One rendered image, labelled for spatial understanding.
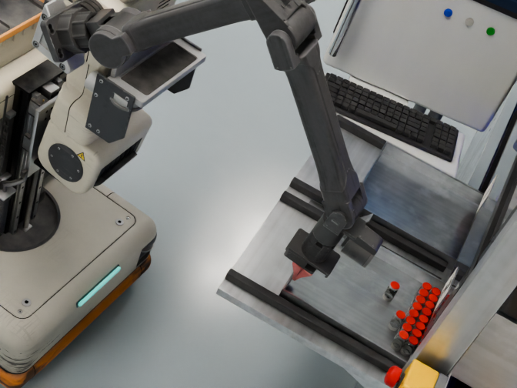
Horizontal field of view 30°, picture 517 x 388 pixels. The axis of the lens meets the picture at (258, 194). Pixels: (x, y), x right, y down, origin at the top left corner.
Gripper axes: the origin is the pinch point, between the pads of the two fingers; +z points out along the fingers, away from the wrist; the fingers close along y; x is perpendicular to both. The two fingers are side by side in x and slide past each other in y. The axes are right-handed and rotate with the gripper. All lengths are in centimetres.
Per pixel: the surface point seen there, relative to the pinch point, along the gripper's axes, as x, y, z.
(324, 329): -8.1, 10.5, -0.3
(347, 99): 73, -14, 10
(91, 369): 12, -31, 94
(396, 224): 32.5, 13.2, 1.2
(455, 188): 54, 21, -1
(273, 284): -2.8, -2.9, 3.0
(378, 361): -7.9, 22.9, -1.6
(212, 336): 45, -8, 92
